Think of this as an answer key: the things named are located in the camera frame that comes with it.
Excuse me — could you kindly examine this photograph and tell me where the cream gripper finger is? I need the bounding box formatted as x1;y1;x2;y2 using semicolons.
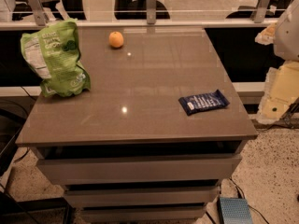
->
256;61;299;124
255;23;277;45

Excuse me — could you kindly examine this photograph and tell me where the green rice chip bag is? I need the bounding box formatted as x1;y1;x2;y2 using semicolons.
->
21;19;91;97

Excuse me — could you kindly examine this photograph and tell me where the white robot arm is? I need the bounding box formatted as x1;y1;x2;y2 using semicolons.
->
255;0;299;124

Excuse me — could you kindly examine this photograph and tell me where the black office chair right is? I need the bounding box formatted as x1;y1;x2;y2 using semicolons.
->
227;0;292;19

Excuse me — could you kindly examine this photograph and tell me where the black office chair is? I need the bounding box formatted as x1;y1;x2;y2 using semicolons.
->
12;0;86;21
111;0;171;21
227;0;292;19

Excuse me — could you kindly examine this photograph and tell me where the blue snack bar wrapper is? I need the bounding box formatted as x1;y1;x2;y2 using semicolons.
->
178;90;230;116

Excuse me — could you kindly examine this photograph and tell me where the black office chair centre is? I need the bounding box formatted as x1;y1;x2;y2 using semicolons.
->
111;0;171;21

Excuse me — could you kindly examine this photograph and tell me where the orange fruit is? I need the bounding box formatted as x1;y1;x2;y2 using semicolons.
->
108;32;124;49

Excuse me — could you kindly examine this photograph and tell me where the grey drawer cabinet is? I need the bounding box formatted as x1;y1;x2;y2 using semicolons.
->
18;27;257;223

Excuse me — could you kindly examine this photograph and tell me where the glass partition with metal posts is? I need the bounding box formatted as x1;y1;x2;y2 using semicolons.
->
0;0;299;30

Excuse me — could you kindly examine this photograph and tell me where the black office chair left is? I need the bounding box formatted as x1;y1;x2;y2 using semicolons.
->
12;0;86;21

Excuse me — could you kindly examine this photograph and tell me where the black floor cable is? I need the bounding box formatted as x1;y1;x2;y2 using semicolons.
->
228;177;271;224

